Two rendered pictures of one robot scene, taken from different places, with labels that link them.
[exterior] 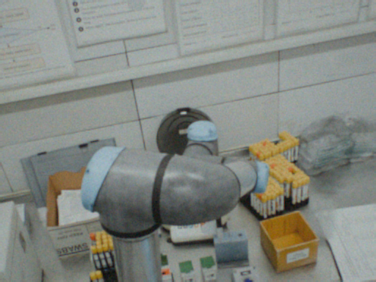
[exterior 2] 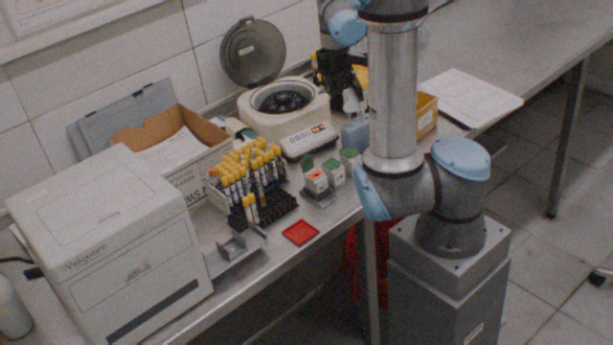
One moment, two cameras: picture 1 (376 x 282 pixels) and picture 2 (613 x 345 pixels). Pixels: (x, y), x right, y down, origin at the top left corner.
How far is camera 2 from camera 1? 0.73 m
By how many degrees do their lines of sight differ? 24
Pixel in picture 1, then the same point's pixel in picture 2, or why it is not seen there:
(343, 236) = (443, 99)
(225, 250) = (357, 139)
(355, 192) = (423, 69)
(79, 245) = (192, 195)
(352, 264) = (468, 114)
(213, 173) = not seen: outside the picture
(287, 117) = not seen: hidden behind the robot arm
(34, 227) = not seen: hidden behind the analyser
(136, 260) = (410, 56)
